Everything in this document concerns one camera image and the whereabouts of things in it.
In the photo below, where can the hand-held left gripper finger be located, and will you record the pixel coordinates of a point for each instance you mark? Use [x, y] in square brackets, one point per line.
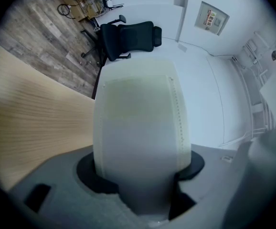
[140, 128]

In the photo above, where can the black office chair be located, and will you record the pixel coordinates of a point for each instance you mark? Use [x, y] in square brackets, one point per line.
[126, 38]

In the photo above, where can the white door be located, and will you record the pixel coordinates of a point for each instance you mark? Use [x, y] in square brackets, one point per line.
[231, 104]

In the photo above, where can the wooden table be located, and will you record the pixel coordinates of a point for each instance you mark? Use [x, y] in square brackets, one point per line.
[33, 118]

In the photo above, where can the cardboard box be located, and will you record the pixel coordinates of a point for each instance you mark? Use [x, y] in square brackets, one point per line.
[78, 9]

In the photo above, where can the white metal shelf frame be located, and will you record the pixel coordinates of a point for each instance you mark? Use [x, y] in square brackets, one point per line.
[257, 85]

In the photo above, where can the white wall pillar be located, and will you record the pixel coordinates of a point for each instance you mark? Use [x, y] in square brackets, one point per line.
[183, 8]

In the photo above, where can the grey wall electrical panel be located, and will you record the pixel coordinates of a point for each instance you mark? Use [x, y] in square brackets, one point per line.
[211, 18]

